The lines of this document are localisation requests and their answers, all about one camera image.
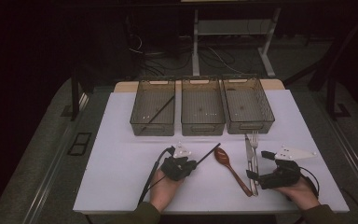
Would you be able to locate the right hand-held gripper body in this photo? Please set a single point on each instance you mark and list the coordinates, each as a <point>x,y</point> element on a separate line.
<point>286,178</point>

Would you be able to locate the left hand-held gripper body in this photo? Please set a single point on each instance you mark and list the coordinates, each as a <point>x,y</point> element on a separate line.
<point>175,169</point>

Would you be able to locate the white metal stand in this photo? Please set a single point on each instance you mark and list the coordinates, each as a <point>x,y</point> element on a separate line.
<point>195,46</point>

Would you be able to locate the person's right hand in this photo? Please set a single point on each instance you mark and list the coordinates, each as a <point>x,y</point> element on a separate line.
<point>303,193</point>

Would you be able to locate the black chopstick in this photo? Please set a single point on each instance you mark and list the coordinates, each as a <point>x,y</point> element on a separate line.
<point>158,112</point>
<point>209,152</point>

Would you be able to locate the reddish brown wooden spoon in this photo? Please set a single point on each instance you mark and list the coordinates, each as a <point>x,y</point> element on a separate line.
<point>222,156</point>

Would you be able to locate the black metal stand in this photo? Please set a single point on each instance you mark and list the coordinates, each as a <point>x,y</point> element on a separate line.
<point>332,99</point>

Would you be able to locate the clear grey plastic bin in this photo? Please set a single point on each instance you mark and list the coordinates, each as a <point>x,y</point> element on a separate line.
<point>149,99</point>
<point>248,105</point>
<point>202,107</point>

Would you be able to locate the person's left hand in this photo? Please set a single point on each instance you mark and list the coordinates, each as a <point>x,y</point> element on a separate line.
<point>163,193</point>

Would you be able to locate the white table mat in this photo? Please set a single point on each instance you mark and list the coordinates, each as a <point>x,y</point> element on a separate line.
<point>121,149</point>

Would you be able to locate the silver fork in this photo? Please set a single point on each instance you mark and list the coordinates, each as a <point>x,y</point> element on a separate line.
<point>254,143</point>

